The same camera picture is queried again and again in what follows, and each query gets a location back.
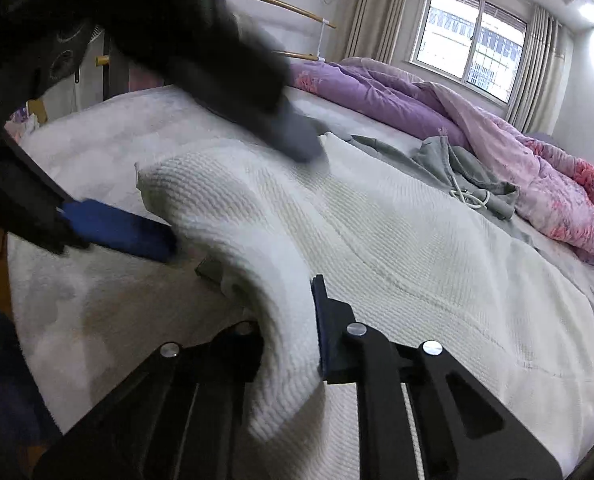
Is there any left grey curtain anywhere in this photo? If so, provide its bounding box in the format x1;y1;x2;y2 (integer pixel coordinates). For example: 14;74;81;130
328;0;406;64

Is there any purple floral quilt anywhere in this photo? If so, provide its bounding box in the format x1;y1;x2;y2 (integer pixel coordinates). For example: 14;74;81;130
290;58;594;262

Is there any grey curtain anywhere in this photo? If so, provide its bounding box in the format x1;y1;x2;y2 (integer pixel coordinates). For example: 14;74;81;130
506;4;574;136
328;0;406;64

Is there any white button jacket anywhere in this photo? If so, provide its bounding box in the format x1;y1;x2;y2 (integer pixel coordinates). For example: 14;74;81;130
137;135;594;479

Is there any right grey curtain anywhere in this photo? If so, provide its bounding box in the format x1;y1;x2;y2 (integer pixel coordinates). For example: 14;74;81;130
506;4;574;136

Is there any window with bars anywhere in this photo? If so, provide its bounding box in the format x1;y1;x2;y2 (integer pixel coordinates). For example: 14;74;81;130
412;0;528;105

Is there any grey zip hoodie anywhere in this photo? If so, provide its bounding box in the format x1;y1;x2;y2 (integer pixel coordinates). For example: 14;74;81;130
335;132;519;226

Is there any wooden double rail rack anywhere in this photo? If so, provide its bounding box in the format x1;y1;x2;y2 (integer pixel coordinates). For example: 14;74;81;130
94;0;338;68

